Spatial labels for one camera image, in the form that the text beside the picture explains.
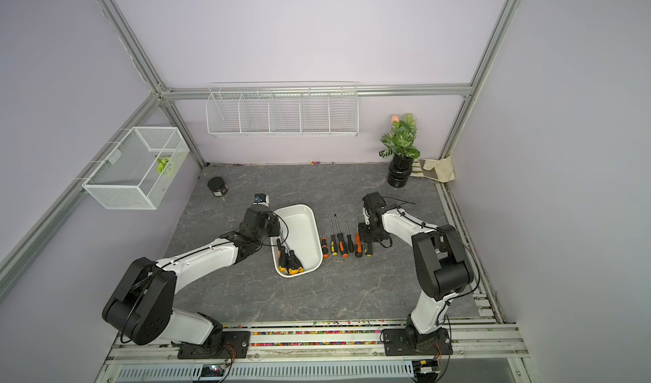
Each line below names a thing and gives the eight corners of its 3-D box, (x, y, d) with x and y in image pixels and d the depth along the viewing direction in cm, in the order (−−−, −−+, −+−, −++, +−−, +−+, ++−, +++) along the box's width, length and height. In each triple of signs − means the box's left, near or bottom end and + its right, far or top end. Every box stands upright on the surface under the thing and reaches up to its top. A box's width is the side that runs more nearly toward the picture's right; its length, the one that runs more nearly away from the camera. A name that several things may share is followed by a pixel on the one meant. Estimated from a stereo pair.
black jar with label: (209, 196, 112) (204, 189, 108) (214, 184, 117) (210, 176, 113) (225, 196, 112) (221, 189, 108) (230, 184, 117) (226, 176, 113)
